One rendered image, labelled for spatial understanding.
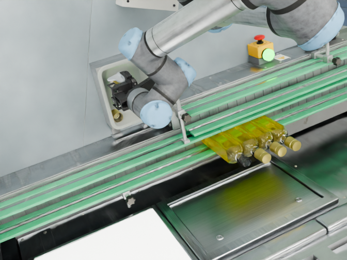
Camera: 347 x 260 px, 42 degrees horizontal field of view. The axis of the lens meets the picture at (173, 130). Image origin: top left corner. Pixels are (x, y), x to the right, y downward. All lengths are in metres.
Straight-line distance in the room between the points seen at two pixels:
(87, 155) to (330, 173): 0.82
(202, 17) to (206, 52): 0.66
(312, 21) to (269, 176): 0.71
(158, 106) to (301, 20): 0.41
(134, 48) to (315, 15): 0.42
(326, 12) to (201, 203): 0.76
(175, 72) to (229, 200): 0.50
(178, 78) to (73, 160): 0.52
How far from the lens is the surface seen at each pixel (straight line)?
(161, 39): 1.07
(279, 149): 1.44
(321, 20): 0.99
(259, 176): 1.57
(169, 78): 1.16
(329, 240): 1.35
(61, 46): 1.48
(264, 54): 1.69
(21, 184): 1.49
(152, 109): 1.15
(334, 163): 1.68
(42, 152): 1.58
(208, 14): 1.01
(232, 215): 1.41
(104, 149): 1.53
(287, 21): 0.99
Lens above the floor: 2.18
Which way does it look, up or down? 57 degrees down
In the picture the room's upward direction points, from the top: 130 degrees clockwise
